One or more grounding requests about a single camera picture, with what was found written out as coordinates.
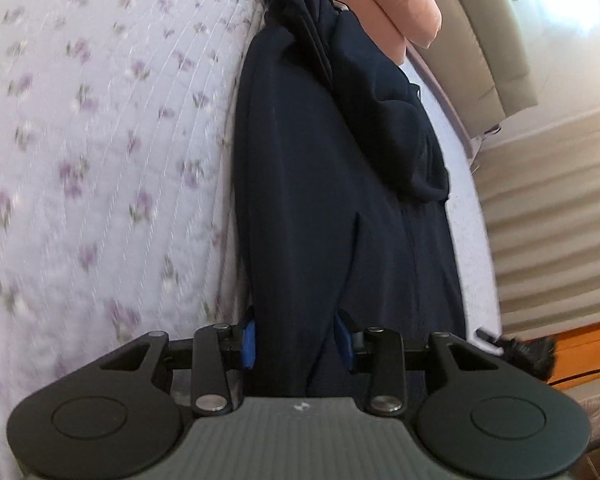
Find navy striped track jacket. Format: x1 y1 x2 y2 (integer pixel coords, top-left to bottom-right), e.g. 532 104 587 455
234 0 466 399

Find orange wooden furniture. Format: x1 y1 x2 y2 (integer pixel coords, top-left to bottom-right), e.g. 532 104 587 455
548 323 600 390

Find beige pleated curtain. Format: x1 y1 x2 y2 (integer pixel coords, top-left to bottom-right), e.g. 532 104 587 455
475 112 600 338

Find floral white bed sheet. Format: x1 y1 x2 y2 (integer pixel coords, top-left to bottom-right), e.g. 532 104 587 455
0 0 504 480

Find beige padded headboard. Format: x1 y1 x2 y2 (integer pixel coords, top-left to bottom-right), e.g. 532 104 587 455
418 0 538 136

